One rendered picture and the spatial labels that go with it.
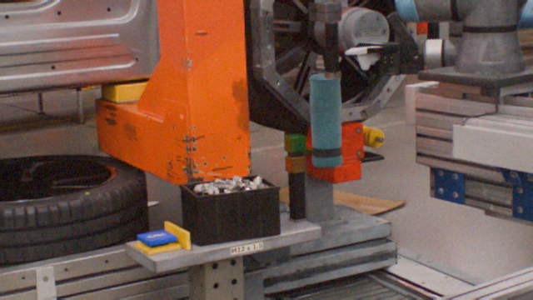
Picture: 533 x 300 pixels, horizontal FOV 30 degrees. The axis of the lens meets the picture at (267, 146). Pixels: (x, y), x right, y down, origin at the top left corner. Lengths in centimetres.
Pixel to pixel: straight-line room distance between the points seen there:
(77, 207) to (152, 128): 29
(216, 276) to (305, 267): 77
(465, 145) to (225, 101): 65
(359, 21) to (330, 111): 26
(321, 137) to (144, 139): 50
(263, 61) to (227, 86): 41
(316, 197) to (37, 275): 108
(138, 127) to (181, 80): 34
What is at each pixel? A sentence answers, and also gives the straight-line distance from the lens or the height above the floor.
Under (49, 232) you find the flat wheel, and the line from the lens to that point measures 254.
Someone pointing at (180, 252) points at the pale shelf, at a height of 45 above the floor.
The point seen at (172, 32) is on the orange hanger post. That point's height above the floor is 91.
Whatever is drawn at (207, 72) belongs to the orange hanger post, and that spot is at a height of 81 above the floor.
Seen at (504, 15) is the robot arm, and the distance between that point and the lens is 221.
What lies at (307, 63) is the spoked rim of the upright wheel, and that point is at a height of 75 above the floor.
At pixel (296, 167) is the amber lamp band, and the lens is 238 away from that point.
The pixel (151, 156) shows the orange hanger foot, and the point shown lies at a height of 57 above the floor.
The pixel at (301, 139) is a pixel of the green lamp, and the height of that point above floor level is 65.
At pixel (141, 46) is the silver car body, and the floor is 84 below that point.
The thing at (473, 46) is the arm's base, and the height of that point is 88.
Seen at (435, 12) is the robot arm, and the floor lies 95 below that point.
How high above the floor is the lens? 111
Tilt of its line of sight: 12 degrees down
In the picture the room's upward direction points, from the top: 2 degrees counter-clockwise
